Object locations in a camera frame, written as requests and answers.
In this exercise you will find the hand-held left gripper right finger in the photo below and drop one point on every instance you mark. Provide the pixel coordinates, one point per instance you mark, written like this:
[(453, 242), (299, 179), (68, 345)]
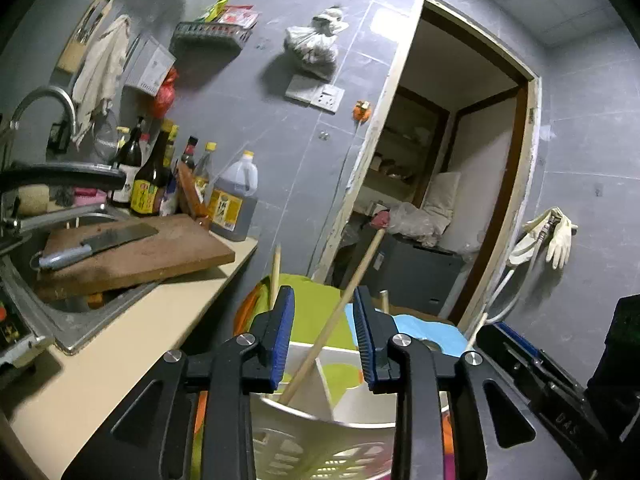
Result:
[(366, 345)]

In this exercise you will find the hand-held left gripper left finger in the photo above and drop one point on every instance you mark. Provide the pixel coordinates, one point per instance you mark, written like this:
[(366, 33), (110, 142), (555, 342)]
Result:
[(280, 345)]

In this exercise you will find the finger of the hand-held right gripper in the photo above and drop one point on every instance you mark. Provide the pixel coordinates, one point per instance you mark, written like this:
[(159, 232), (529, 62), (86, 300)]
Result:
[(505, 352), (520, 340)]

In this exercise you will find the white plastic utensil basket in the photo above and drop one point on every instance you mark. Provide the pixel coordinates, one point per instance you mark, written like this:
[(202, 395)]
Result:
[(340, 352)]

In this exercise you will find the colourful striped cloth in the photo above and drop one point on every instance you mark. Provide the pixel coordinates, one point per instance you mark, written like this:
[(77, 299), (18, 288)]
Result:
[(310, 300)]

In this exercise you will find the grey cabinet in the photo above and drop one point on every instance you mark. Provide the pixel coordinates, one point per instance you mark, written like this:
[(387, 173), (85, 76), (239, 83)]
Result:
[(410, 275)]

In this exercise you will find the white rubber glove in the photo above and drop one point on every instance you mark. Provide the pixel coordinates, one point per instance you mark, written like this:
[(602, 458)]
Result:
[(560, 240), (525, 247)]

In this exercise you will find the crumpled clear plastic bag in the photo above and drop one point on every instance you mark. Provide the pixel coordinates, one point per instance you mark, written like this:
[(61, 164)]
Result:
[(417, 222)]

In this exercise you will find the large oil jug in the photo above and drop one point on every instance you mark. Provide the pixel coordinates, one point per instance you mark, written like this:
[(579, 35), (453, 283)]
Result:
[(232, 205)]

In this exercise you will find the white pillow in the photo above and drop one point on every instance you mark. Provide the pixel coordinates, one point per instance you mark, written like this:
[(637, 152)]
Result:
[(442, 205)]

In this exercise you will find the beige kitchen counter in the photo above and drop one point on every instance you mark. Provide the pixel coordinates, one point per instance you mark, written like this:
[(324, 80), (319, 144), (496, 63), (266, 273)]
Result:
[(125, 360)]

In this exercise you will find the wooden cutting board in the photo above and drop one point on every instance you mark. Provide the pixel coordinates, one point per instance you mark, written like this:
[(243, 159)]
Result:
[(150, 255)]

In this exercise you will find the wooden shelf unit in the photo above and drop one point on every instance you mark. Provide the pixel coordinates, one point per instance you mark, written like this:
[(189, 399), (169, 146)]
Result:
[(395, 160)]

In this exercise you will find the clear bottle yellow cap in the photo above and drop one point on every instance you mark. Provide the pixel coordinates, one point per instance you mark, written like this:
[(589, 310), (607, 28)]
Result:
[(205, 170)]

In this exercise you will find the stainless steel sink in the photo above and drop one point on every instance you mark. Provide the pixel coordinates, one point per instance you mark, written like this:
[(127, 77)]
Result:
[(90, 330)]

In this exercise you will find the cleaver knife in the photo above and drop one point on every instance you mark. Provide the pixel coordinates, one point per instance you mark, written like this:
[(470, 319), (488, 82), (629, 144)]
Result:
[(110, 240)]

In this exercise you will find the soy sauce bottle yellow label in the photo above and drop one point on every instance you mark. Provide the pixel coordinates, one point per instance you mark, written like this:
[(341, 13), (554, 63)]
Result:
[(150, 185)]

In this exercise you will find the dark cap bottle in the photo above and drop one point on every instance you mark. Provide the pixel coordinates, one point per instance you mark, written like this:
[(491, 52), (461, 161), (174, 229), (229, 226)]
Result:
[(189, 152)]

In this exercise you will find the dark bottle white label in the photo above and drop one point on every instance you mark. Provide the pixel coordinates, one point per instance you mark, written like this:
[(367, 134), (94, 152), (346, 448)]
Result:
[(127, 160)]

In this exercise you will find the induction cooker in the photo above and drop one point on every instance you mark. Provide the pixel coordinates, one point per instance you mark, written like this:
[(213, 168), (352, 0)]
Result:
[(15, 330)]

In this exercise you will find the black wok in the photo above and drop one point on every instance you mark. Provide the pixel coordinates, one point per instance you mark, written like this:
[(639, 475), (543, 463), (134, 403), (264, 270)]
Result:
[(65, 176)]

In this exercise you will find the red plastic bag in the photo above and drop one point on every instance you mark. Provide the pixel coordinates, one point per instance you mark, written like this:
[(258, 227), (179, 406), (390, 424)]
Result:
[(166, 95)]

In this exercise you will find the yellow sponge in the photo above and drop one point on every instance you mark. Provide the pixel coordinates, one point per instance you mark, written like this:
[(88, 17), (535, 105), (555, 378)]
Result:
[(35, 199)]

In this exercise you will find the hanging clear plastic bag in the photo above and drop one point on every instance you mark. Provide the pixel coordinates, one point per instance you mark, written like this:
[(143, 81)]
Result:
[(312, 42)]

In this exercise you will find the hanging white towel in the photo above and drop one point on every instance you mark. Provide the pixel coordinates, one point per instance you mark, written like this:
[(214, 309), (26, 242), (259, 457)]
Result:
[(102, 70)]

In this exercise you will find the seasoning packets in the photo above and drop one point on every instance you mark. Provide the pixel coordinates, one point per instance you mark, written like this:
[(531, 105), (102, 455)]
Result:
[(235, 12)]

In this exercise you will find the metal faucet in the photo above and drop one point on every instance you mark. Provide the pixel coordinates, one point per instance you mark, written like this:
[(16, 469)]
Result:
[(55, 92)]

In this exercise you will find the wooden knife holder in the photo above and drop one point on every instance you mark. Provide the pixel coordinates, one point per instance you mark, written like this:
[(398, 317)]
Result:
[(70, 55)]

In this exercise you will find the wooden door frame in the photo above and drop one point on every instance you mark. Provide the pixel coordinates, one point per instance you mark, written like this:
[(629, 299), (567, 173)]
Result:
[(520, 185)]

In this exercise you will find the orange wall hook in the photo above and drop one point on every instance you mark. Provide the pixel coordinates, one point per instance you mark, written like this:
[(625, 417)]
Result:
[(362, 111)]

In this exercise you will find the wall socket panel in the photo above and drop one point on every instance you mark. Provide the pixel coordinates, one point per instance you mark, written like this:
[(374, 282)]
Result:
[(320, 95)]

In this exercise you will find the white wall box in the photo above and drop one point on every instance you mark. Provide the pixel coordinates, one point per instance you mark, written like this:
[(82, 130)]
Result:
[(152, 67)]

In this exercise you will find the grey wall rack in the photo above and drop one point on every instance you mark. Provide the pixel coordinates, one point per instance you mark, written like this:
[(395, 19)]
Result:
[(210, 37)]

